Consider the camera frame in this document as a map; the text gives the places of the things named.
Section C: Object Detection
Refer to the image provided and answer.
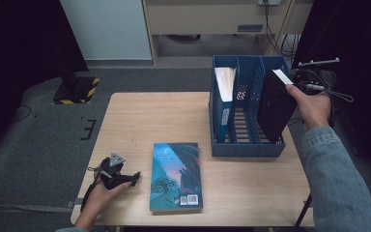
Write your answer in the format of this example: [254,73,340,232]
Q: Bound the blue file rack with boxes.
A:
[208,54,290,159]

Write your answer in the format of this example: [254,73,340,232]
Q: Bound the left hand-held gripper cable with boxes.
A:
[80,164,111,213]

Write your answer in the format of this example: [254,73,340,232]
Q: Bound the wooden desk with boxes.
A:
[141,0,314,66]

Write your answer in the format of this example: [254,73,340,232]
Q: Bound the person's right hand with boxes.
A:
[284,84,332,132]

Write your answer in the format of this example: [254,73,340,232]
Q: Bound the white power strip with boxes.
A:
[257,0,282,7]

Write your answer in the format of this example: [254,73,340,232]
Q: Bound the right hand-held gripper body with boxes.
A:
[294,56,341,95]

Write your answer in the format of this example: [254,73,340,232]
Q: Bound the right hand-held gripper cable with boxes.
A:
[302,81,356,104]

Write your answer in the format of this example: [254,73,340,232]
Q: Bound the thick blue book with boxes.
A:
[213,66,238,144]

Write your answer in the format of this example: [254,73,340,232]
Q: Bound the grey tape strip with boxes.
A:
[65,197,85,209]

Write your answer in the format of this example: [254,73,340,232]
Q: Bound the black hanging cables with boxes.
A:
[263,0,301,63]

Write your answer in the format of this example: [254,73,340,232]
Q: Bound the black book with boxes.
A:
[256,68,299,144]

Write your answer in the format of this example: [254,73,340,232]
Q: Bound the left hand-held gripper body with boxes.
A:
[94,152,128,191]

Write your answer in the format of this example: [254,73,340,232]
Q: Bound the person's left hand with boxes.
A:
[83,181,133,220]

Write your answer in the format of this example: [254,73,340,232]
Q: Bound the teal illustrated book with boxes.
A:
[149,142,205,215]

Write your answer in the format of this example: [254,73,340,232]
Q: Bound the pale panel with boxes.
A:
[59,0,153,62]

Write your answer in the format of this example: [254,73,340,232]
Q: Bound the striped stand base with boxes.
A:
[51,75,101,106]

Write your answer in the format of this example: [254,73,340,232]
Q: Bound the grey vent grille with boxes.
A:
[237,23,265,34]

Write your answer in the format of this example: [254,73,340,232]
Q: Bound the black curtain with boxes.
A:
[291,0,371,182]

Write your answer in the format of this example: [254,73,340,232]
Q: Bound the hand-held gripper cable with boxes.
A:
[302,81,356,104]
[80,164,111,213]

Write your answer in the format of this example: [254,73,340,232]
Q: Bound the thin black floor cable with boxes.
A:
[11,103,33,124]

